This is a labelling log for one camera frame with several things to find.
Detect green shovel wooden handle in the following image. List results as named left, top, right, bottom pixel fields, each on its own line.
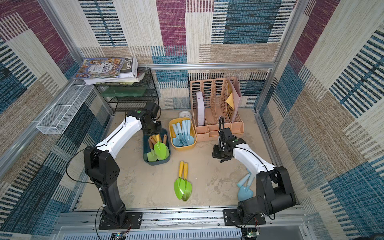
left=163, top=134, right=170, bottom=159
left=147, top=138, right=158, bottom=163

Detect green shovel yellow handle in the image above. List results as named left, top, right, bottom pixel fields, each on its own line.
left=182, top=163, right=192, bottom=202
left=174, top=161, right=186, bottom=200
left=154, top=135, right=167, bottom=161

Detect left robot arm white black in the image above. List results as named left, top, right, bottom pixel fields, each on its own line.
left=84, top=102, right=163, bottom=228

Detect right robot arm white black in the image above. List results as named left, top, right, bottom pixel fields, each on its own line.
left=212, top=128, right=297, bottom=225

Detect dark teal storage tray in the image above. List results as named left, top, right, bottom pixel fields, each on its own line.
left=143, top=135, right=171, bottom=166

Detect yellow storage tray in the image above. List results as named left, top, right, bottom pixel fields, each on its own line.
left=169, top=118, right=197, bottom=151

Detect white box in organizer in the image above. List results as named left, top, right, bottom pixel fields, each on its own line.
left=196, top=92, right=205, bottom=126

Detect white alarm clock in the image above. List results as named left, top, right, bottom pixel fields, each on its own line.
left=179, top=111, right=193, bottom=120

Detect pink folder with yellow paper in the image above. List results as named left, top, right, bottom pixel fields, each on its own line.
left=226, top=77, right=242, bottom=122

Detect stack of white books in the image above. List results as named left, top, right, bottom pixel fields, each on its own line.
left=83, top=57, right=145, bottom=85

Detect pink desk file organizer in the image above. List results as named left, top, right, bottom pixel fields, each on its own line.
left=190, top=78, right=245, bottom=142

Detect colorful picture book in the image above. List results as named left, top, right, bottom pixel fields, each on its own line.
left=74, top=58, right=125, bottom=80

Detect black wire shelf rack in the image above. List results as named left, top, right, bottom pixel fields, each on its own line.
left=95, top=68, right=160, bottom=113

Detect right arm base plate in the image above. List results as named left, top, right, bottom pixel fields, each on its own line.
left=223, top=209, right=266, bottom=227

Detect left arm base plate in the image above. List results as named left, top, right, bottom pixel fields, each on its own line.
left=98, top=211, right=143, bottom=230

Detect white wire mesh basket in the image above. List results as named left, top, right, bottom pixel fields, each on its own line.
left=36, top=83, right=94, bottom=135

